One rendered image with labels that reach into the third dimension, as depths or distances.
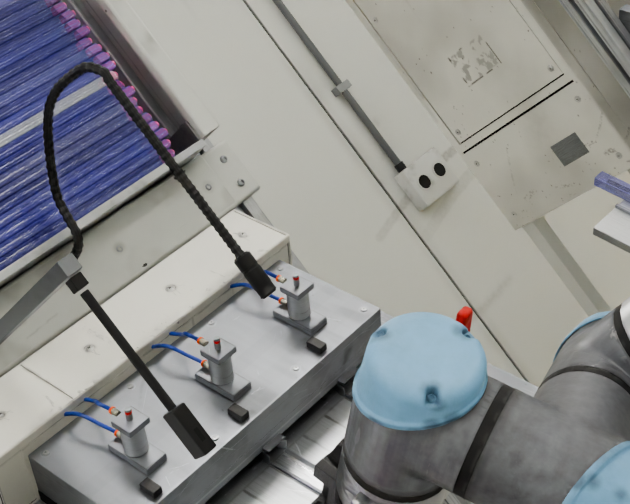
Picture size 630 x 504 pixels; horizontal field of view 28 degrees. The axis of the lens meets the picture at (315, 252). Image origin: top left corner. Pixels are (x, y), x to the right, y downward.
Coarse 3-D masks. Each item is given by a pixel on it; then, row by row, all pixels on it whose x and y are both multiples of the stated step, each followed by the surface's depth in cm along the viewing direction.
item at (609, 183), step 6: (600, 174) 129; (606, 174) 129; (594, 180) 129; (600, 180) 129; (606, 180) 129; (612, 180) 128; (618, 180) 128; (600, 186) 129; (606, 186) 128; (612, 186) 128; (618, 186) 128; (624, 186) 128; (612, 192) 128; (618, 192) 128; (624, 192) 127; (624, 198) 128
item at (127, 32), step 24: (96, 0) 137; (120, 0) 133; (120, 24) 132; (144, 24) 133; (120, 48) 138; (144, 48) 132; (144, 72) 138; (168, 72) 133; (168, 96) 137; (192, 96) 133; (192, 120) 133; (192, 144) 136; (168, 168) 130; (120, 192) 126; (96, 216) 124; (48, 240) 121; (24, 264) 119
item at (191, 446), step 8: (176, 408) 99; (184, 408) 99; (168, 416) 100; (176, 416) 99; (184, 416) 99; (192, 416) 99; (168, 424) 100; (176, 424) 99; (184, 424) 99; (192, 424) 99; (200, 424) 100; (176, 432) 100; (184, 432) 99; (192, 432) 99; (200, 432) 99; (184, 440) 100; (192, 440) 99; (200, 440) 99; (208, 440) 99; (192, 448) 100; (200, 448) 99; (208, 448) 99; (200, 456) 100
